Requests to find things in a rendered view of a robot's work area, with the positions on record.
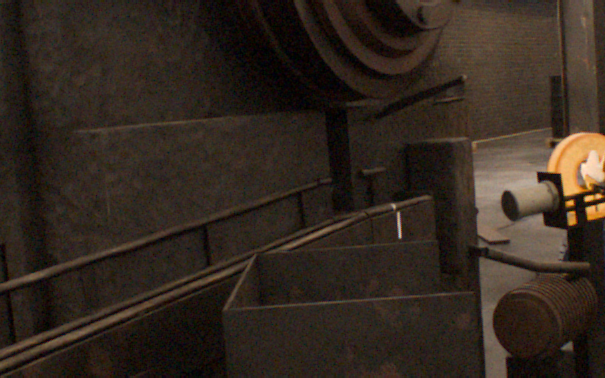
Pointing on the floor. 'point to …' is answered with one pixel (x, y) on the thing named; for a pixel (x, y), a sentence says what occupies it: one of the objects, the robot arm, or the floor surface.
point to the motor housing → (543, 325)
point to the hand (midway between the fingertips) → (587, 170)
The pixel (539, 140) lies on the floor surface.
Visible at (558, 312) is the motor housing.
